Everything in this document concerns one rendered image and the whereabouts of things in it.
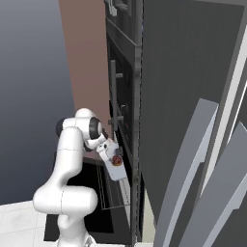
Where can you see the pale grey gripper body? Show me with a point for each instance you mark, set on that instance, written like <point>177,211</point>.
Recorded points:
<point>117,172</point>

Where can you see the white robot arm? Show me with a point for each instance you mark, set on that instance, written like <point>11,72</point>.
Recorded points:
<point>69,151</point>

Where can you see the brown baked cake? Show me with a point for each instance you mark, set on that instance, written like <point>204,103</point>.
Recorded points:
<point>116,160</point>

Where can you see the black oven door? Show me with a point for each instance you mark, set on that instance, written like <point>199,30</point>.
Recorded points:
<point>80,173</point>

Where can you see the dark grey fridge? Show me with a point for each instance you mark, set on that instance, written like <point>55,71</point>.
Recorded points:
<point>180,70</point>

